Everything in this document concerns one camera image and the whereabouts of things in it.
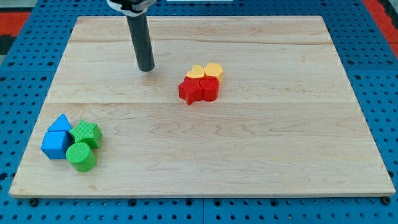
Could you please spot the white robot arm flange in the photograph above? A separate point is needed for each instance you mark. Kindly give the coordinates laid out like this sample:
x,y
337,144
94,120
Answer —
x,y
131,8

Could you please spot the blue cube block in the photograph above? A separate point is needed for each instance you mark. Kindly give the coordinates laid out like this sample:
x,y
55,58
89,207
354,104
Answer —
x,y
55,144

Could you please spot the red star block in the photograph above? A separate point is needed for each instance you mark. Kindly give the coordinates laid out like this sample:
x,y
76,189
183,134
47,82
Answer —
x,y
190,90

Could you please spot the red cylinder block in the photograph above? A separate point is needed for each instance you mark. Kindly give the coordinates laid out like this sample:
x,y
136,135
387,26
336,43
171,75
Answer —
x,y
210,88

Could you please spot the yellow heart block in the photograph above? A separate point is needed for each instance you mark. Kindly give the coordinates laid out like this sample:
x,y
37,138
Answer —
x,y
197,71

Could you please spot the yellow hexagon block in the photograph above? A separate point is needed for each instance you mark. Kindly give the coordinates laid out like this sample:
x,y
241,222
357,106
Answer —
x,y
214,70

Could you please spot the wooden board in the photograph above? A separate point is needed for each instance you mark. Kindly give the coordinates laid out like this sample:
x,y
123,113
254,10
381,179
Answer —
x,y
286,122

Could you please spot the green star block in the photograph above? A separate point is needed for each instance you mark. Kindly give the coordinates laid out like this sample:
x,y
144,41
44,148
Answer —
x,y
88,133

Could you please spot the green cylinder block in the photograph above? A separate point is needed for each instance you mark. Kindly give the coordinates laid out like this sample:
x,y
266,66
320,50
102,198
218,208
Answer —
x,y
81,157

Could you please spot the blue triangle block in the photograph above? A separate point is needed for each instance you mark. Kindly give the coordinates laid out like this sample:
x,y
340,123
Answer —
x,y
60,124

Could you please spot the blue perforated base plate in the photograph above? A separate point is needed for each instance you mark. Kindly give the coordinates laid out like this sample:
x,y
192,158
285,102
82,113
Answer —
x,y
28,69

